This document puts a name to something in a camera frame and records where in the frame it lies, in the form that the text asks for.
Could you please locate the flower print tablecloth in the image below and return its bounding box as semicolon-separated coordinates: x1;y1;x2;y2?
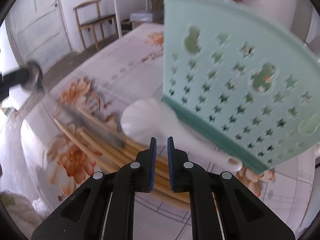
0;22;318;240

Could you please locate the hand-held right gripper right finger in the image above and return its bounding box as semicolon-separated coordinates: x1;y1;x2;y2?
167;136;297;240

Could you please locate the wooden chair with dark seat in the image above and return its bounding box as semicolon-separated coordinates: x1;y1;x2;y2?
73;0;119;52

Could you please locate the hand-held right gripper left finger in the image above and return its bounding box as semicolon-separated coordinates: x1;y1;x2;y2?
31;137;160;240

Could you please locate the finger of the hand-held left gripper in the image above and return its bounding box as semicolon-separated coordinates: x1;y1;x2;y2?
0;69;30;103

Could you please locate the teal perforated utensil holder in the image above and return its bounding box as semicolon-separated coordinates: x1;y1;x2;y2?
160;0;320;174

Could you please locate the metal spoon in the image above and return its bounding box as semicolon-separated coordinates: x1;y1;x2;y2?
19;61;127;148

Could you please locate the pile of wooden chopsticks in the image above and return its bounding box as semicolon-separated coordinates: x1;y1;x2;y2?
54;106;194;209

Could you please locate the white panel door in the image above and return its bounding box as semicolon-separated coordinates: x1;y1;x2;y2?
5;0;73;67

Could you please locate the brown cardboard box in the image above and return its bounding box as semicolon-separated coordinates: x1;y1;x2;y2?
149;0;164;12

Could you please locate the white rice paddle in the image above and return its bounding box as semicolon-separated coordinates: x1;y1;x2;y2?
121;99;243;173

